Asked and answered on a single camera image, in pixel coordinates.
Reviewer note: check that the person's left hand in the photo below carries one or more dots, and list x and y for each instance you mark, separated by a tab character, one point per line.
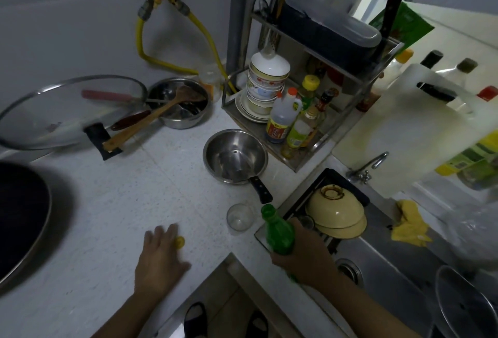
157	263

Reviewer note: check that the person's right hand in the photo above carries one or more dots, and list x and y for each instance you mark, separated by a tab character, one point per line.
309	258

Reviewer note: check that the person's right thumb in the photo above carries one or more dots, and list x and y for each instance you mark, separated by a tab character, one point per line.
282	259

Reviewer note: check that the person's left thumb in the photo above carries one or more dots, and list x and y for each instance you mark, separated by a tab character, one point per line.
185	268

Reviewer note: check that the green plastic bottle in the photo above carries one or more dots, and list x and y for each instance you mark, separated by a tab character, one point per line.
278	234

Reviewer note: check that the person's right forearm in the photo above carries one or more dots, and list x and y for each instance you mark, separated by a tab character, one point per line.
362	306

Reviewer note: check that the person's left forearm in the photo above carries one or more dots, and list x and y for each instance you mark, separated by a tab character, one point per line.
124	316

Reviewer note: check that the yellow bottle cap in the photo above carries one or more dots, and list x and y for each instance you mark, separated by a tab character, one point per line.
180	242

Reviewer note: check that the black slipper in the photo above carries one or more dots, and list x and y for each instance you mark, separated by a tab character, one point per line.
256	325
195	320

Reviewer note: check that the clear drinking glass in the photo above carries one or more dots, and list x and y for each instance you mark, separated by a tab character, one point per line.
240	217

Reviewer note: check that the sink drain strainer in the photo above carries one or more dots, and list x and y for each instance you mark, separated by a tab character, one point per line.
349	271

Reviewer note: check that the cream bowl with brown rim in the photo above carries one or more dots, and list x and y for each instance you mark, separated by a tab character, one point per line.
336	207

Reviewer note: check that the steel sink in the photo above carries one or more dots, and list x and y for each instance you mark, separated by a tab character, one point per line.
389	271

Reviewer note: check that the steel faucet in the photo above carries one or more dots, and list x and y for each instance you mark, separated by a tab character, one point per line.
367	168

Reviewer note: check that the yellow cloth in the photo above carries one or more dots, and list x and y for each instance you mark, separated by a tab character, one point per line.
410	224

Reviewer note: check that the yellow-labelled oil bottle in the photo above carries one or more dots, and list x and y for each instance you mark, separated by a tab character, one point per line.
303	127

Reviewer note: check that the dark vinegar bottle red cap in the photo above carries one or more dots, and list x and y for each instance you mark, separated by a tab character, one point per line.
282	119

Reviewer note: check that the steel bowl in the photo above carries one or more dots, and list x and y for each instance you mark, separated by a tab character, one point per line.
183	117

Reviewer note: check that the stack of white plates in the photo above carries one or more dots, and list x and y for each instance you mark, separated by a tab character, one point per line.
249	112

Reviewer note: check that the wooden spatula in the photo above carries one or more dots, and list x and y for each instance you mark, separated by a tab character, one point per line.
155	117

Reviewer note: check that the black wok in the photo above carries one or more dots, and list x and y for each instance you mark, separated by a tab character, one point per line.
21	217

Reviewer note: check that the yellow-capped seasoning bottle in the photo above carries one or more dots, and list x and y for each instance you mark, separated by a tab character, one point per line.
310	88

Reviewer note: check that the white cutting board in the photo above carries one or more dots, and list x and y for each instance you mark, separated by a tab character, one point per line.
408	135

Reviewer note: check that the stack of patterned white bowls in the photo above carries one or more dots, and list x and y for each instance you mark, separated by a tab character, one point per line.
268	77

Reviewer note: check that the steel pot lid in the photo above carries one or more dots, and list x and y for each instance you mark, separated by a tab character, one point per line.
463	306

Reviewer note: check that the clear plastic jar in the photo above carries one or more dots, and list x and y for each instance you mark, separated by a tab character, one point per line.
210	80

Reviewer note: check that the clear plastic bag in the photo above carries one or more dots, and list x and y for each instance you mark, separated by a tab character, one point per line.
472	228

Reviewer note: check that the steel dish rack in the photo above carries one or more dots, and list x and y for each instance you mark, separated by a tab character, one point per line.
342	73

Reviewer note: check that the glass pan lid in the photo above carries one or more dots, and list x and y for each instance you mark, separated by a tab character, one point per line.
58	115

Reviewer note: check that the yellow green package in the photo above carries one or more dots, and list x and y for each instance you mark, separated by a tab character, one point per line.
472	160

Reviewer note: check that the dark box with clear lid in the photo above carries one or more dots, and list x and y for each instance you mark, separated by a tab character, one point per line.
330	34

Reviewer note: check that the orange-capped clear bottle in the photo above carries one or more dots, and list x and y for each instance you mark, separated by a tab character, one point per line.
404	57

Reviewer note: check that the grey pipe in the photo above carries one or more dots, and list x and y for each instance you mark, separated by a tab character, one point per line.
238	14

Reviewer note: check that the black-capped glass bottle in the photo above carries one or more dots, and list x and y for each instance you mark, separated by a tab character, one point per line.
432	58

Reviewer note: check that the grey-capped glass bottle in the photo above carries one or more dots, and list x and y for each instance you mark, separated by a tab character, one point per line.
466	66

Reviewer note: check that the green packet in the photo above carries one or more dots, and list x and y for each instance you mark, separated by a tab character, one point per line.
412	26

